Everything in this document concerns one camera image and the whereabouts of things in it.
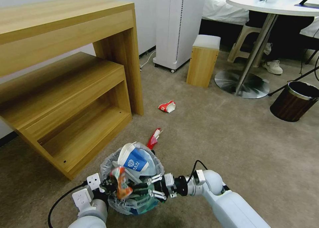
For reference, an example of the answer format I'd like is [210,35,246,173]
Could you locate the white power cable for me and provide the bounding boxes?
[139,50,157,73]

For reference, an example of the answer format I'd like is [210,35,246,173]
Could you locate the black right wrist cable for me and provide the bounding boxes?
[185,160,209,184]

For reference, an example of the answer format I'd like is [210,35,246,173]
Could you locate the dark brown waste bin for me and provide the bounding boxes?
[269,81,319,123]

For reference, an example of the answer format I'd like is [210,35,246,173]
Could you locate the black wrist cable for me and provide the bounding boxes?
[185,160,209,184]
[47,184,88,228]

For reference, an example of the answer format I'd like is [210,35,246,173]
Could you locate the crushed red paper cup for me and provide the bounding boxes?
[158,100,176,114]

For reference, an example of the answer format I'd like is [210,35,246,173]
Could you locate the bed with white sheet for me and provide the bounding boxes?
[201,0,250,26]

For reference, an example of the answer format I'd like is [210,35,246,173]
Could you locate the person's leg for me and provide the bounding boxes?
[249,10,315,63]

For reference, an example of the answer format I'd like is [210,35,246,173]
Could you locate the orange snack wrapper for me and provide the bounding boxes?
[109,166,134,200]

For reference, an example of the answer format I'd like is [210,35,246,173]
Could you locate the pale blue face mask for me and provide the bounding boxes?
[139,149,160,176]

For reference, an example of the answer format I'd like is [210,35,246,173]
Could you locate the green plastic package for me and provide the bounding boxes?
[124,194,160,215]

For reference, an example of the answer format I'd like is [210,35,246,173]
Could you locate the white tower appliance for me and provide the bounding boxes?
[153,0,208,73]

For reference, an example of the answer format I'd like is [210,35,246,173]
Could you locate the tall wooden desk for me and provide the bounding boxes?
[0,0,145,116]

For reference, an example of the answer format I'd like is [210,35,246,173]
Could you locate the person's white shoe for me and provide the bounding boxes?
[262,59,284,76]

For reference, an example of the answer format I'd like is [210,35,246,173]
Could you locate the round white pedestal table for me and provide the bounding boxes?
[214,0,319,99]

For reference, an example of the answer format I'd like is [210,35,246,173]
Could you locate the blue and white paper cup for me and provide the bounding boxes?
[117,142,150,179]

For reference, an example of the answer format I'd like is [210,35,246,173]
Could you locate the wooden stool with white cushion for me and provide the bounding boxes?
[186,35,222,89]

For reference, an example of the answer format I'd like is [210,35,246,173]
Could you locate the trash bin with clear liner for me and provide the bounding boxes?
[100,143,165,216]

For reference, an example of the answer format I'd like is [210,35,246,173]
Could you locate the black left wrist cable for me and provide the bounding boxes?
[47,184,88,228]

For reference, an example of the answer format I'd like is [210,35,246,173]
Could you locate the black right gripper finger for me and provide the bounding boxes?
[133,189,167,201]
[131,175,163,189]

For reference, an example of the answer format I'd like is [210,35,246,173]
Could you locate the red chopstick wrapper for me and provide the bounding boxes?
[146,128,163,149]

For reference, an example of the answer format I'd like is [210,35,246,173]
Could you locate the black tripod leg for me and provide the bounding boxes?
[267,65,319,97]

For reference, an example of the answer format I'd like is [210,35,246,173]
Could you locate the low wooden shelf bench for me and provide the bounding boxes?
[0,51,133,181]

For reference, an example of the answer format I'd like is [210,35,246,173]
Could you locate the beige plastic stool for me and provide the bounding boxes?
[226,23,265,70]

